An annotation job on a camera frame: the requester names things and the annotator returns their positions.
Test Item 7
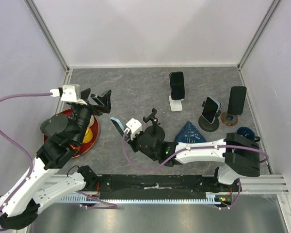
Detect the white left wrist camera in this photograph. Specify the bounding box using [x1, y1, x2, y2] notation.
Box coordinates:
[50, 84, 87, 105]

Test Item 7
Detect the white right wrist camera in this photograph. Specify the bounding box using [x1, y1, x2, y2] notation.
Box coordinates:
[124, 118, 142, 140]

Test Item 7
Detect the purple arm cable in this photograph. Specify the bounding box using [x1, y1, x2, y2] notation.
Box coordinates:
[122, 133, 269, 211]
[0, 92, 118, 230]

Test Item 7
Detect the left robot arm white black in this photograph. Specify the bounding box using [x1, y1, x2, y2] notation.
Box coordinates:
[0, 84, 112, 232]

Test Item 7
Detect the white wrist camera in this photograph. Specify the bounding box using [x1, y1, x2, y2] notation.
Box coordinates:
[124, 118, 142, 140]
[50, 84, 87, 105]

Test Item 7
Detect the wooden round phone stand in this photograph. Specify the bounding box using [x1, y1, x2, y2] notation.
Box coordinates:
[221, 111, 238, 126]

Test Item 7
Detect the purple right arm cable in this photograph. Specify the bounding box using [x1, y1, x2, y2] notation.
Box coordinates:
[122, 133, 269, 211]

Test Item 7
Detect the black phone on wooden stand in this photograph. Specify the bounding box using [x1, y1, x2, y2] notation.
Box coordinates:
[227, 86, 247, 115]

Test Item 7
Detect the light blue cable duct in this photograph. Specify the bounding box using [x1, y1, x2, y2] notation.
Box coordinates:
[56, 193, 231, 205]

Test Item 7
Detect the red round tray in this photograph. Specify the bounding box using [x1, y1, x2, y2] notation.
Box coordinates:
[43, 109, 99, 158]

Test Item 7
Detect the dark blue mug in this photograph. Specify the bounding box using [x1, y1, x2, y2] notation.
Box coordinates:
[236, 126, 261, 142]

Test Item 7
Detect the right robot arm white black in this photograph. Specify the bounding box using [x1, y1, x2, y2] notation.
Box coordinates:
[121, 130, 262, 191]

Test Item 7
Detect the yellow cup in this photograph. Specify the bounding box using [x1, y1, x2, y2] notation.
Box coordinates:
[82, 126, 93, 144]

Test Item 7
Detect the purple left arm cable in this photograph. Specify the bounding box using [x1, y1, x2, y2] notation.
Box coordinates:
[0, 92, 118, 230]

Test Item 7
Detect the blue leaf-shaped plate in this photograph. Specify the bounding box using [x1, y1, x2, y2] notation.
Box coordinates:
[174, 121, 206, 144]

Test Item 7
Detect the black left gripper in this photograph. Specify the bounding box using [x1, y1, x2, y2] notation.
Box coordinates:
[73, 88, 113, 144]

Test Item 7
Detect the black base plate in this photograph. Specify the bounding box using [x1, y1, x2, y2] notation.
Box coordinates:
[69, 173, 242, 200]

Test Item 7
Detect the light blue phone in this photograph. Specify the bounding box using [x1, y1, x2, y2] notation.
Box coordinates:
[110, 117, 125, 137]

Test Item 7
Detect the white phone stand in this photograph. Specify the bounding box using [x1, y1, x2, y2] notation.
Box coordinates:
[169, 95, 183, 112]

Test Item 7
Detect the black round phone stand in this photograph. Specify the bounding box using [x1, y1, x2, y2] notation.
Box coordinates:
[143, 108, 165, 141]

